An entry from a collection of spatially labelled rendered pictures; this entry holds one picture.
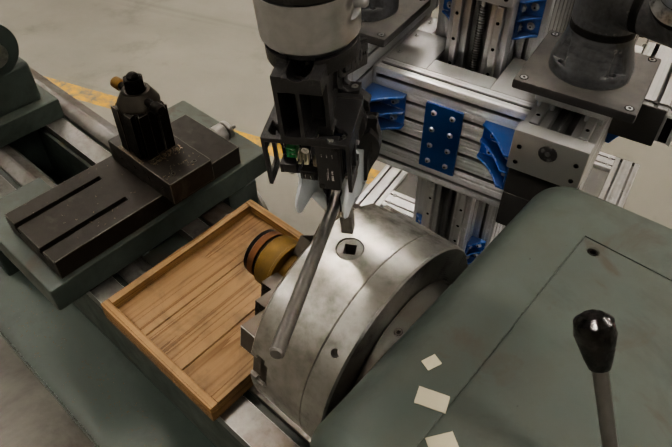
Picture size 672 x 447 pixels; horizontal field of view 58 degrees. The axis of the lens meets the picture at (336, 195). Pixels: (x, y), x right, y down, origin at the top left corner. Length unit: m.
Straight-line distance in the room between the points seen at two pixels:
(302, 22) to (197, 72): 3.04
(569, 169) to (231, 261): 0.65
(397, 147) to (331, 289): 0.80
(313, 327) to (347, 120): 0.31
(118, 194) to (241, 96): 2.02
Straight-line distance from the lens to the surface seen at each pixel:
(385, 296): 0.69
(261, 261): 0.89
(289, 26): 0.42
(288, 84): 0.43
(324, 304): 0.71
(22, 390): 2.27
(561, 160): 1.16
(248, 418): 1.04
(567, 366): 0.66
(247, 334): 0.81
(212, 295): 1.15
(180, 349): 1.10
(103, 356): 1.56
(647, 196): 2.91
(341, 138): 0.48
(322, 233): 0.56
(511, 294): 0.69
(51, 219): 1.26
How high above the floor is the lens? 1.78
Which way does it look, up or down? 43 degrees down
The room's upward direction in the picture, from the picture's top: straight up
